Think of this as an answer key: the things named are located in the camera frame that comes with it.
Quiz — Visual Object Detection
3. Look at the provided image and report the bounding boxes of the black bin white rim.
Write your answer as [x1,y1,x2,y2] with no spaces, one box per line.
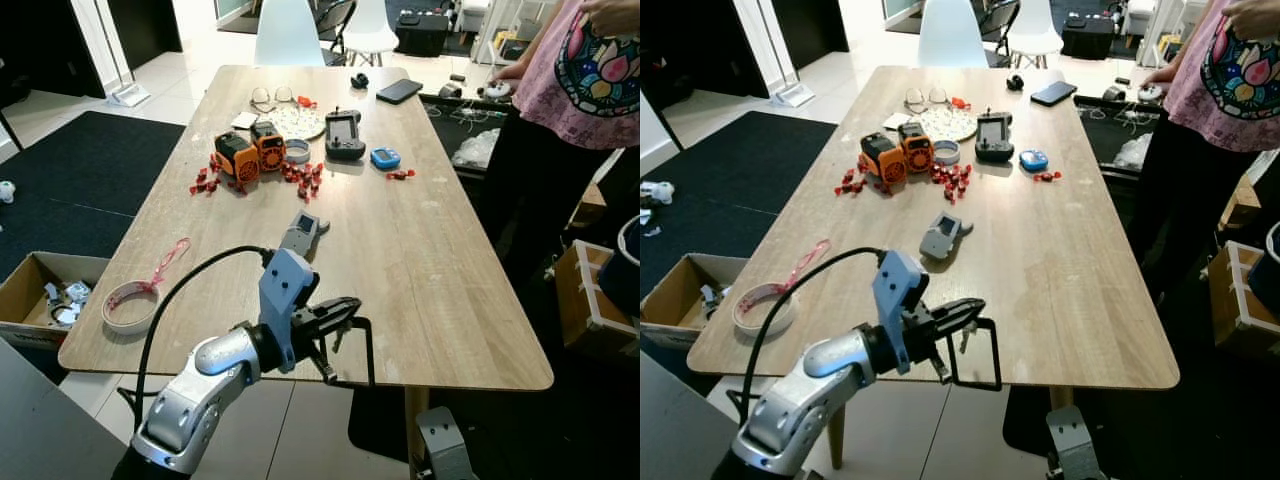
[612,213,641,316]
[1262,222,1280,311]

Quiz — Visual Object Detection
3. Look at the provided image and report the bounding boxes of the white partition board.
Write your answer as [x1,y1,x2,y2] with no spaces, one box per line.
[0,338,126,480]
[640,350,751,480]

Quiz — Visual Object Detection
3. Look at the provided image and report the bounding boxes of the open cardboard box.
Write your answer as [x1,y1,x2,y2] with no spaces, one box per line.
[0,251,111,351]
[640,252,746,351]

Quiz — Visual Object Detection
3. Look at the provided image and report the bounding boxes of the black bag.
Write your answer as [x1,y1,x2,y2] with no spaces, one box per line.
[395,10,451,58]
[1060,12,1116,59]

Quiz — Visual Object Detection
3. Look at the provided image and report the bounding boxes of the black handheld controller with screen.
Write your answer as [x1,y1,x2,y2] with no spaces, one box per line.
[325,107,367,162]
[975,108,1017,164]

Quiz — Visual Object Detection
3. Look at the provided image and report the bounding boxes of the white door frame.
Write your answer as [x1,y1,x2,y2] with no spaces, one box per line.
[68,0,136,96]
[733,0,801,96]

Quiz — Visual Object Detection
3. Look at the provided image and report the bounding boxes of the person's left hand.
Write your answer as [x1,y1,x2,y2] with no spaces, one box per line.
[578,0,641,39]
[1222,0,1280,41]

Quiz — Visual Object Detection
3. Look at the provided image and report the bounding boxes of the white plastic chair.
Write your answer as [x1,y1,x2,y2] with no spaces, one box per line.
[1005,0,1063,56]
[345,0,401,56]
[255,0,326,67]
[918,0,989,67]

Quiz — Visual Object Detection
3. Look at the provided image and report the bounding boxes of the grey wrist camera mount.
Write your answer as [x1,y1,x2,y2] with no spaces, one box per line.
[1045,405,1098,480]
[257,247,321,374]
[415,405,471,480]
[872,250,929,376]

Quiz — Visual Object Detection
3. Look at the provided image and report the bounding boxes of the orange black boxy device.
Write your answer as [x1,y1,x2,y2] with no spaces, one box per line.
[860,132,909,186]
[898,122,937,173]
[250,122,288,173]
[213,132,261,186]

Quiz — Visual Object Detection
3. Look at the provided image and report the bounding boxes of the black chair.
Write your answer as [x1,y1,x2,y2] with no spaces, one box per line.
[980,0,1021,41]
[318,0,358,41]

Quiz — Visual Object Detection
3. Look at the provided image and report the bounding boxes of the light wooden table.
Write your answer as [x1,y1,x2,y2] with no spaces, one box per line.
[57,65,555,463]
[686,65,1182,471]

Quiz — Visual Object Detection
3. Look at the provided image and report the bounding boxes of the red plastic clips pile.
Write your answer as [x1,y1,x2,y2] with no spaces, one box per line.
[280,160,326,201]
[930,162,974,203]
[190,165,233,196]
[836,166,881,197]

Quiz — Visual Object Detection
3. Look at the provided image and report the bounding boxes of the white plastic bag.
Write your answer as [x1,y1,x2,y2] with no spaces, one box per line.
[1112,133,1151,171]
[452,128,501,169]

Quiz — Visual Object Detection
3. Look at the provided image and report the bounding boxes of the black door panel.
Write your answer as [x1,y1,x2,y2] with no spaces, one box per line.
[108,0,184,73]
[778,0,843,73]
[640,0,769,109]
[0,0,104,109]

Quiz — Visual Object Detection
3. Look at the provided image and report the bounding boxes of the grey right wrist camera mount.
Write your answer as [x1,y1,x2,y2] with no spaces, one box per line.
[415,405,471,480]
[1045,405,1098,480]

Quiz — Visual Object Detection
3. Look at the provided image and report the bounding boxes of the black floor mat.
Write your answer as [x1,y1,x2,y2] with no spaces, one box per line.
[347,250,641,480]
[1003,250,1280,480]

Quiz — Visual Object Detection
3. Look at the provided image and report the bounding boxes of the white plastic packets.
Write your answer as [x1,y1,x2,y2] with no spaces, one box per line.
[697,283,736,321]
[42,280,93,329]

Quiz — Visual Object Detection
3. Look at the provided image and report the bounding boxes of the brown cardboard box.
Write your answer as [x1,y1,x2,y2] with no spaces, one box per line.
[572,183,609,229]
[1218,175,1263,233]

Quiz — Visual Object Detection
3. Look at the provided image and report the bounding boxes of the silver keys black cord loop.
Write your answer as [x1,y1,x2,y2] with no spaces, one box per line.
[935,315,1003,393]
[318,315,377,389]

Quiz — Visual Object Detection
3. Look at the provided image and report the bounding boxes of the person in pink shirt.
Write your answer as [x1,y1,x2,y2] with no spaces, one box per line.
[478,0,641,291]
[1130,0,1280,301]

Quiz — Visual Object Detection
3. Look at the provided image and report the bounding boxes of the dark floor rug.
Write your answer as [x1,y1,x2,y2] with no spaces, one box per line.
[0,110,188,286]
[655,110,851,281]

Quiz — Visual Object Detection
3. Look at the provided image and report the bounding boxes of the black smartphone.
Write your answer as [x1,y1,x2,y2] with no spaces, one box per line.
[376,78,425,105]
[1030,80,1079,107]

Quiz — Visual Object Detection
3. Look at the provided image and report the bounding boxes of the grey handheld device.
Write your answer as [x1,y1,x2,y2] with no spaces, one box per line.
[919,212,974,263]
[278,211,331,259]

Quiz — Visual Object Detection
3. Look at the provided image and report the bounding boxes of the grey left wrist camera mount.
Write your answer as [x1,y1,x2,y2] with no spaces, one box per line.
[872,250,929,376]
[257,247,321,374]

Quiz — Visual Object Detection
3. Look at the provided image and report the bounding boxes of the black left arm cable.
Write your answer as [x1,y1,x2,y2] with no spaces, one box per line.
[725,247,889,426]
[118,245,276,436]

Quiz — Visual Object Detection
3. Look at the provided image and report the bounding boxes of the white dotted round plate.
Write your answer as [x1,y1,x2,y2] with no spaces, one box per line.
[915,106,979,143]
[262,105,327,143]

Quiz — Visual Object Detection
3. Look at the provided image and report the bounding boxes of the black side table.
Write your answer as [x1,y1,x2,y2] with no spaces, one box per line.
[420,93,521,181]
[1075,95,1166,181]

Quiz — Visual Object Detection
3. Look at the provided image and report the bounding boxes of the light wooden crate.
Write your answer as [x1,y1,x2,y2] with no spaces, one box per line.
[1208,240,1280,351]
[555,240,641,351]

